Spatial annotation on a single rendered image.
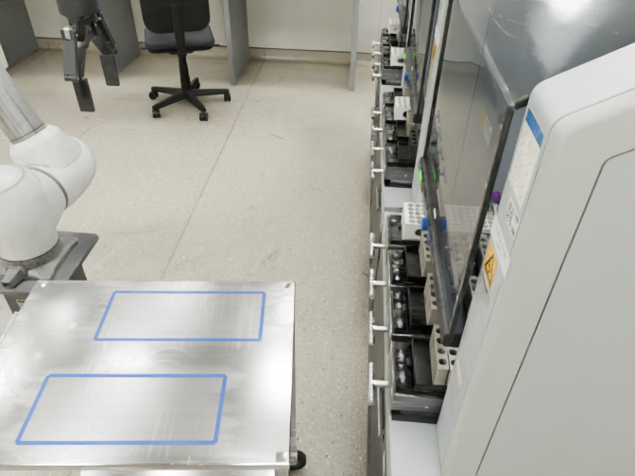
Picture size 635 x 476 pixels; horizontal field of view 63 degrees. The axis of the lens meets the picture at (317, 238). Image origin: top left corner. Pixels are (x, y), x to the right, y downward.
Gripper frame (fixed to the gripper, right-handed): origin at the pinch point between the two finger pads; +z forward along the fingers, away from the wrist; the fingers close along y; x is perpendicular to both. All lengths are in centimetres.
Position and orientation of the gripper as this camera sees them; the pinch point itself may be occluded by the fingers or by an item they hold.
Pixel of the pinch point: (99, 93)
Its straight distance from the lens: 126.2
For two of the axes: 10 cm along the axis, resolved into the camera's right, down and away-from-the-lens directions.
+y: -0.8, 6.2, -7.8
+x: 10.0, 0.7, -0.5
